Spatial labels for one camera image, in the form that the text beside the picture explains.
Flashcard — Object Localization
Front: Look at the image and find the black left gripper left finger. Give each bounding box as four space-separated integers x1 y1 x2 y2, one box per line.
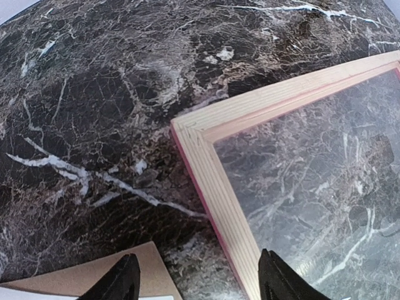
77 254 140 300

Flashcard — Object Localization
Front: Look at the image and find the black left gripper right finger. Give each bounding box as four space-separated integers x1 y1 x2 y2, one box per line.
258 249 330 300

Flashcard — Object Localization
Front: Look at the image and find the clear acrylic sheet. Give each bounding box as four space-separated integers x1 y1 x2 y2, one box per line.
214 69 399 299

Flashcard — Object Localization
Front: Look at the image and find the light wooden picture frame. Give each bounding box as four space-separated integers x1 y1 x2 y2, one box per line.
171 51 399 299

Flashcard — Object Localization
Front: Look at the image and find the brown cardboard backing board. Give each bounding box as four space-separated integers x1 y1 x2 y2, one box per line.
1 242 182 299

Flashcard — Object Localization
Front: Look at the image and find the white paper sheet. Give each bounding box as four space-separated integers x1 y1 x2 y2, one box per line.
151 295 174 300

